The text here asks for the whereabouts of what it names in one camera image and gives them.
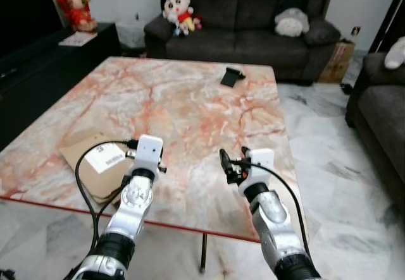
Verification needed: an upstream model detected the black crumpled bag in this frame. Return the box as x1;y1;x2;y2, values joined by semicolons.
219;67;247;88

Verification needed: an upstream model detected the brown cardboard envelope white label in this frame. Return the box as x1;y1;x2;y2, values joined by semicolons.
59;131;137;204

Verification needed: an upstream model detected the black metal table leg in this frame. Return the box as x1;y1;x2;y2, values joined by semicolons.
199;232;209;274

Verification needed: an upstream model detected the brown cardboard box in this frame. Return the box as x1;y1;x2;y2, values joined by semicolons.
318;38;357;84

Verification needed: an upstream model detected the white mesh waste basket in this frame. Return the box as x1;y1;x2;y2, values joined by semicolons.
116;16;153;49

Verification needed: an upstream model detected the grey round plush toy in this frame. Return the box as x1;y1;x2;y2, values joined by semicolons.
273;4;311;39

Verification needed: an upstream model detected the dark grey fabric sofa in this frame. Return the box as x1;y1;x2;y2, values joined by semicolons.
144;0;343;83

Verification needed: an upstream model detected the dark grey armchair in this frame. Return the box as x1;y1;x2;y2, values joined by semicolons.
345;51;405;216

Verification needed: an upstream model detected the cartoon boy plush doll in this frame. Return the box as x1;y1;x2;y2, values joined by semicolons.
162;0;203;36

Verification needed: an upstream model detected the black low cabinet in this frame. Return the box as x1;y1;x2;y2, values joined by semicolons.
0;22;122;152

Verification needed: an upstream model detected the white printed paper sheet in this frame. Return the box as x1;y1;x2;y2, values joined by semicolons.
58;31;98;47

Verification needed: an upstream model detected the red gold figurine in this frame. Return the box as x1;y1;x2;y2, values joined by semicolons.
51;0;99;33

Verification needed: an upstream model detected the white plush cushion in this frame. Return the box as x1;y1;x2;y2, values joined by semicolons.
383;36;405;71

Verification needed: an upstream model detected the black television screen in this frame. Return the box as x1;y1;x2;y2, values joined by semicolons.
0;0;65;61

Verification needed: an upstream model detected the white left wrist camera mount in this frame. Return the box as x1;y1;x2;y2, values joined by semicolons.
134;135;165;173

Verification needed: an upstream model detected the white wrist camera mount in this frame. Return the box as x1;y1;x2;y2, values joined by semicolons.
244;149;275;189
134;135;165;173

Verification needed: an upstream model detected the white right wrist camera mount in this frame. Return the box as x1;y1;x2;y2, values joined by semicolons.
244;149;275;189

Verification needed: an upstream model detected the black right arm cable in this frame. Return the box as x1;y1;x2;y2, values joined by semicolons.
249;160;312;257

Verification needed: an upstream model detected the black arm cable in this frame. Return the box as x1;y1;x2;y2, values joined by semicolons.
249;160;312;257
74;139;139;257

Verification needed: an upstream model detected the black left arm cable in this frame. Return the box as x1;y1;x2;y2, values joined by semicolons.
74;139;139;257

